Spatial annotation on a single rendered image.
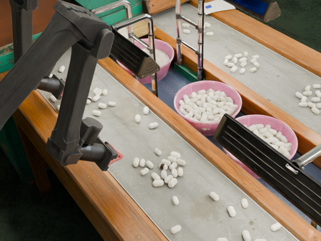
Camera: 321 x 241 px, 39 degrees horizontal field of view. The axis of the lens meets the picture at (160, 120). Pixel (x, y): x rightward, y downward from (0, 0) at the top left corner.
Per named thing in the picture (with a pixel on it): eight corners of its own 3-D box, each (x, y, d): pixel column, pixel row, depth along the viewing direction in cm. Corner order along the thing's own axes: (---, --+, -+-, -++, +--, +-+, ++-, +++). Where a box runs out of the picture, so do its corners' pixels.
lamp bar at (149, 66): (140, 80, 143) (138, 61, 138) (55, 10, 182) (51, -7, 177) (160, 71, 146) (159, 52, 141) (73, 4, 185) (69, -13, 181)
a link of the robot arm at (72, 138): (68, 10, 101) (100, 34, 97) (87, 7, 105) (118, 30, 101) (39, 150, 125) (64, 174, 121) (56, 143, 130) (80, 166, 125)
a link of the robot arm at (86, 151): (60, 150, 130) (69, 162, 127) (71, 131, 128) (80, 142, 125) (79, 153, 135) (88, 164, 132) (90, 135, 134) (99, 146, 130)
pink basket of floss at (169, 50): (168, 90, 198) (167, 72, 192) (111, 85, 203) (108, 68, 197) (179, 57, 218) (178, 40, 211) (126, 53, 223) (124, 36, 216)
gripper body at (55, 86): (57, 74, 180) (41, 69, 174) (68, 86, 173) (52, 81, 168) (49, 88, 181) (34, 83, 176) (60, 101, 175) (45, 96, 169)
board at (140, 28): (98, 54, 207) (97, 51, 206) (82, 41, 216) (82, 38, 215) (156, 30, 220) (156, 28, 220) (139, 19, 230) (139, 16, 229)
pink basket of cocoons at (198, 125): (221, 150, 169) (222, 132, 162) (162, 126, 180) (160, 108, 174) (251, 111, 185) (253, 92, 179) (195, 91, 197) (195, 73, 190)
